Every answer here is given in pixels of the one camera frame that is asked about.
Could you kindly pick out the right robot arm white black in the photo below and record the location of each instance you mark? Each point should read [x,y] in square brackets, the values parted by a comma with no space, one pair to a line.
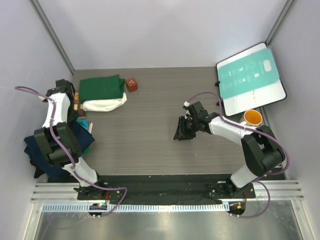
[261,151]

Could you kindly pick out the aluminium frame post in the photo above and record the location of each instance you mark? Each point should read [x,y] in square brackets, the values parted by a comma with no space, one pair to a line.
[284,13]
[52,34]

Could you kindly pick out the green folded t-shirt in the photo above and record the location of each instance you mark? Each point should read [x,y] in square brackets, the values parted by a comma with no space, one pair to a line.
[101,88]

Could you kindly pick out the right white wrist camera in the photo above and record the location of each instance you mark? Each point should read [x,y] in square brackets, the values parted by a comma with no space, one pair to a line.
[186,104]

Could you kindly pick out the black crumpled t-shirt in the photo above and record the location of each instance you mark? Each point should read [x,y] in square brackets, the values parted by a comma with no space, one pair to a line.
[36,157]

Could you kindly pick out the teal t-shirt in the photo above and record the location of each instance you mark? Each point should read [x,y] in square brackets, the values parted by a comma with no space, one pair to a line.
[83,125]

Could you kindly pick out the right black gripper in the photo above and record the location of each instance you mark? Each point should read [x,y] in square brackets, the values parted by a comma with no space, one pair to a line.
[182,134]

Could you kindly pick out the white mug orange inside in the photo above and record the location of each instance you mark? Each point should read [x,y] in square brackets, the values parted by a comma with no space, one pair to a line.
[252,118]

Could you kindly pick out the red cube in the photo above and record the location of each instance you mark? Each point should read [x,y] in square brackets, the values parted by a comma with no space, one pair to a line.
[131,84]

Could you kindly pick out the left aluminium frame post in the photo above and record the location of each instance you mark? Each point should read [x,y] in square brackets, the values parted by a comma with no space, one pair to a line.
[52,34]

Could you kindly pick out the right aluminium frame post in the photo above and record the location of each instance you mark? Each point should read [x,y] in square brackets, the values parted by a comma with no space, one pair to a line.
[284,13]

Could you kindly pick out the white slotted cable duct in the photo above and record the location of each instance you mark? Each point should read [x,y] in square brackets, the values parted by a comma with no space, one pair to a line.
[89,207]

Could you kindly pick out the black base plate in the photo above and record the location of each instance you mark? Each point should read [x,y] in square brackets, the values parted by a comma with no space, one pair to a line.
[181,189]

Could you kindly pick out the white folded t-shirt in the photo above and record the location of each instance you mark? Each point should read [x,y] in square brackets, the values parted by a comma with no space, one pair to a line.
[104,105]

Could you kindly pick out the teal folding board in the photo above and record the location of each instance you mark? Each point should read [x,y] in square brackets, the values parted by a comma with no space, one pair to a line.
[248,73]

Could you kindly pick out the brown cover book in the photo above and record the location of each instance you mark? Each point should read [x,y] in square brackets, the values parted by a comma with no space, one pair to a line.
[78,106]

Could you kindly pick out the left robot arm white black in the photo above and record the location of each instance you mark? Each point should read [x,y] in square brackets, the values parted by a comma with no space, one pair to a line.
[58,143]

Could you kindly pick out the navy blue t-shirt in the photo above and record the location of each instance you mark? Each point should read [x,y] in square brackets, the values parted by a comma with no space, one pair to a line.
[45,157]

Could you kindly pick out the white whiteboard black frame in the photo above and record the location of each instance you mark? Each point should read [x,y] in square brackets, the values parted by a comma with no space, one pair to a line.
[256,98]

